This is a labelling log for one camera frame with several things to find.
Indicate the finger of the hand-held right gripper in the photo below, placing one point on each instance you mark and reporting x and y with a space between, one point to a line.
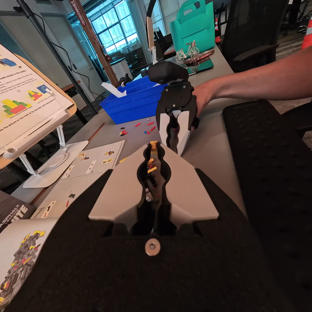
163 126
185 129

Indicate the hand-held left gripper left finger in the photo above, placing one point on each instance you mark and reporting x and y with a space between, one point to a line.
114 192

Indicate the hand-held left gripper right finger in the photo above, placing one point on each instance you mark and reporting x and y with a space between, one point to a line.
192 192

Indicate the pile of red blue pins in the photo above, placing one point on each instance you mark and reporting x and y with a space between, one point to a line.
150 124

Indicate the yellow lego connector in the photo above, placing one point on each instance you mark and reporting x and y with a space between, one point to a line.
153 145

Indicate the lego car model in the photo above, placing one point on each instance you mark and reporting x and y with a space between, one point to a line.
152 180

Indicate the person's right forearm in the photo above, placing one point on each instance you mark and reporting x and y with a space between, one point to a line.
263 78

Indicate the lego instruction booklet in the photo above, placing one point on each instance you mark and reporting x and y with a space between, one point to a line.
85 170

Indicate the small cluster of lego connectors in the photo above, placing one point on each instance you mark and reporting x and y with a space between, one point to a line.
123 132

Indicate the lego set box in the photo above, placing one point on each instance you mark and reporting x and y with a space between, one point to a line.
14 209

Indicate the person's right hand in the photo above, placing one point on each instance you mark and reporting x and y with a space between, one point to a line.
203 97

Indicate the blue plastic bin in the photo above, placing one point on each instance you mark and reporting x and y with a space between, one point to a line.
134 102

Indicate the brown flat box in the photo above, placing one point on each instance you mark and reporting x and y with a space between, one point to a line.
199 57

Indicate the white desk lamp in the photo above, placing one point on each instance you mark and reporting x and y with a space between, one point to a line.
151 36

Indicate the teal felt bag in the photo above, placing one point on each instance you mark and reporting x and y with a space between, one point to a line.
192 29

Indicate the black perforated chair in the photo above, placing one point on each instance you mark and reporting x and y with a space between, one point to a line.
273 182

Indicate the brown wooden pillar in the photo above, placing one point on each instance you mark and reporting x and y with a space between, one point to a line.
95 41

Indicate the black mesh chair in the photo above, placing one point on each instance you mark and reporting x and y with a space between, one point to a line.
248 31

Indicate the black metal pole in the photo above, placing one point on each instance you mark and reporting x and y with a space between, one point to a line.
56 53

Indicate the orange traffic cone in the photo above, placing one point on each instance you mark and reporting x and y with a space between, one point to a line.
308 36

